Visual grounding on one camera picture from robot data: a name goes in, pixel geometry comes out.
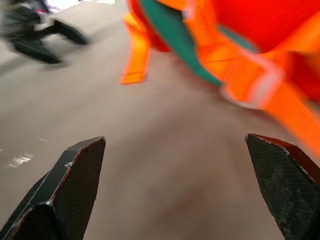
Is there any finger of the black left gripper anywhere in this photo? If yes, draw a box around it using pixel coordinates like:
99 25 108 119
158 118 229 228
11 38 63 65
48 19 89 46

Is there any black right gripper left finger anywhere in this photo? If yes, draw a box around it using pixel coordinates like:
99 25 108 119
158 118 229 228
0 136 107 240

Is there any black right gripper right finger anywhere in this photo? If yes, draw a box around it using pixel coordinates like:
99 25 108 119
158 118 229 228
245 133 320 240

